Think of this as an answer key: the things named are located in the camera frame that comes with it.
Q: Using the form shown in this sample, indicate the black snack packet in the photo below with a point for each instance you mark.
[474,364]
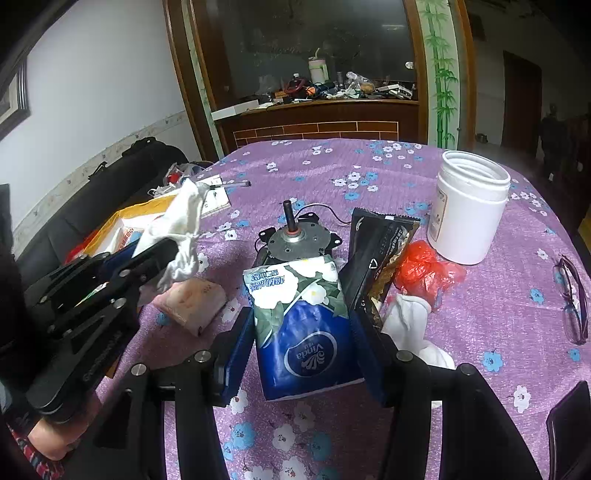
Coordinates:
[374,258]

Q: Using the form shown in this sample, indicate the white sock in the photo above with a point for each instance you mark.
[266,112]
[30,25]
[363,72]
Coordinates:
[406,318]

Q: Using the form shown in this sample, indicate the black electric motor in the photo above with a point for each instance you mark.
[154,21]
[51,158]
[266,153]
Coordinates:
[295,240]

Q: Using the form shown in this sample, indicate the blue floral tissue pack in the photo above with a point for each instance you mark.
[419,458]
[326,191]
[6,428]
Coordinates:
[304,341]

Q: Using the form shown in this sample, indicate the person's left forearm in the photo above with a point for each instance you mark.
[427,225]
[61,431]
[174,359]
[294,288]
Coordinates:
[37,466]

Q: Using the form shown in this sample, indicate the white plastic jar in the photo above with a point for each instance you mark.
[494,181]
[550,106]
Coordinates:
[466,221]

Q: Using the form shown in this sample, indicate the person's left hand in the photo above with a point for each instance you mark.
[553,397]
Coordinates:
[51,438]

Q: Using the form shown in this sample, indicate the dark statue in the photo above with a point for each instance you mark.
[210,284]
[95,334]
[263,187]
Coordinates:
[551,134]

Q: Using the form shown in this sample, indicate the white flat box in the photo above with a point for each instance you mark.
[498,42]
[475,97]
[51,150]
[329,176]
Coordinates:
[235,110]

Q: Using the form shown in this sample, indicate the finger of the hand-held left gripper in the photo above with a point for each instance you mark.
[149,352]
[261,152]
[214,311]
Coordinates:
[138,267]
[64,281]

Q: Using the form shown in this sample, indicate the black smartphone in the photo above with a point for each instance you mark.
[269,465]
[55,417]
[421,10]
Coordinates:
[572,429]

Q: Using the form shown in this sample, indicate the white cloth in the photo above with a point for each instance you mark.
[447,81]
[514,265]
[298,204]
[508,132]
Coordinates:
[184,217]

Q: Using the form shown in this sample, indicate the wooden glass display cabinet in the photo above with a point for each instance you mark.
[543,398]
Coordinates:
[323,115]

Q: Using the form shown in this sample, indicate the purple frame eyeglasses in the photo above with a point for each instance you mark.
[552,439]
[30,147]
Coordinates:
[567,304]

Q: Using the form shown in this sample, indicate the white kettle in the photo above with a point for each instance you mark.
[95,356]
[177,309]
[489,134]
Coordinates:
[318,71]

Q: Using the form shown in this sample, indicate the white notepad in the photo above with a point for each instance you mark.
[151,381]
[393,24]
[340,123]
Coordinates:
[217,198]

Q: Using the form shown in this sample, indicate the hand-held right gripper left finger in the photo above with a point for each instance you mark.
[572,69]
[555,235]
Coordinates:
[235,364]

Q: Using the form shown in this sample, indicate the yellow cardboard box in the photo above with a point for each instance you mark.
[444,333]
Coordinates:
[104,230]

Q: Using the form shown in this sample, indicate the dark framed wall picture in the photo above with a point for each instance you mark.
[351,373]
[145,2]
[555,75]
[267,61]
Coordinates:
[21,110]

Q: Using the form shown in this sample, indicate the green bamboo painted panel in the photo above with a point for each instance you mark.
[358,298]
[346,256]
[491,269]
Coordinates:
[441,69]

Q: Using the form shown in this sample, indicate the clutter pile on cabinet counter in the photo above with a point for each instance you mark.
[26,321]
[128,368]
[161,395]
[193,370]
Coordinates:
[360,87]

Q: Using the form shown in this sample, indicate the red plastic bag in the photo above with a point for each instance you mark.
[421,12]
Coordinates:
[415,267]

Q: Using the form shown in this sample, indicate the pink tissue pack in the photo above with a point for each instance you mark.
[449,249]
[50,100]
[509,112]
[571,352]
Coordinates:
[189,300]

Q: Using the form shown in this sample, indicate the clear pen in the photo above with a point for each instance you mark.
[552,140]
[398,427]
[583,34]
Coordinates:
[231,184]

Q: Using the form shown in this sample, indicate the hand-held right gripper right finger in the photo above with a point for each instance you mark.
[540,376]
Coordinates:
[369,369]

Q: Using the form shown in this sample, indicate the dark wooden door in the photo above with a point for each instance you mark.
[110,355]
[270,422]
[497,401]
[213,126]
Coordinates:
[521,101]

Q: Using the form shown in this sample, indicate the purple floral tablecloth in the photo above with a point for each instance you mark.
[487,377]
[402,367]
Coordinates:
[485,300]

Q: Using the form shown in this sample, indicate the black sofa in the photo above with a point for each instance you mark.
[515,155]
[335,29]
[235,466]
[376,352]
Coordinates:
[92,194]

